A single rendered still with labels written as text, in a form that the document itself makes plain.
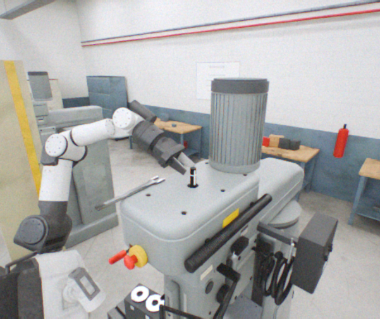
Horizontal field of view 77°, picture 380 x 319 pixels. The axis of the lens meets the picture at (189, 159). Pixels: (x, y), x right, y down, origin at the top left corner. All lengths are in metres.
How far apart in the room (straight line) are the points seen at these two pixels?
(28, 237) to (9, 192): 1.48
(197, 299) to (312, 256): 0.40
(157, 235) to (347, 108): 4.44
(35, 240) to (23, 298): 0.15
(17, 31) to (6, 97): 7.72
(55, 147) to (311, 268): 0.94
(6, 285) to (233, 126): 0.79
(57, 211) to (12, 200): 1.49
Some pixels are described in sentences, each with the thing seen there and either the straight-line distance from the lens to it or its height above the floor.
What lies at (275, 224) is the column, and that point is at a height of 1.56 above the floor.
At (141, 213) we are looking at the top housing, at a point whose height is 1.89.
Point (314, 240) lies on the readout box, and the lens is 0.91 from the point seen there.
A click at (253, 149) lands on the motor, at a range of 0.87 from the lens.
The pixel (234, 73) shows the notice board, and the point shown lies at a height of 2.13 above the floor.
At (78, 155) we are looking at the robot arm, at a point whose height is 1.95.
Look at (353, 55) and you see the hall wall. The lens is 4.79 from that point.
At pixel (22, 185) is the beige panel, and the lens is 2.38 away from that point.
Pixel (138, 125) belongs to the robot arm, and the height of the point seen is 2.07.
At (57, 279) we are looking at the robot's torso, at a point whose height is 1.63.
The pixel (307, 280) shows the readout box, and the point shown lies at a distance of 1.00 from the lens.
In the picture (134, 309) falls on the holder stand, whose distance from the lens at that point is 1.44.
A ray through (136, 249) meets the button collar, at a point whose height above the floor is 1.79.
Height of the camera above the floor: 2.24
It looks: 21 degrees down
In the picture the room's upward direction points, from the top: straight up
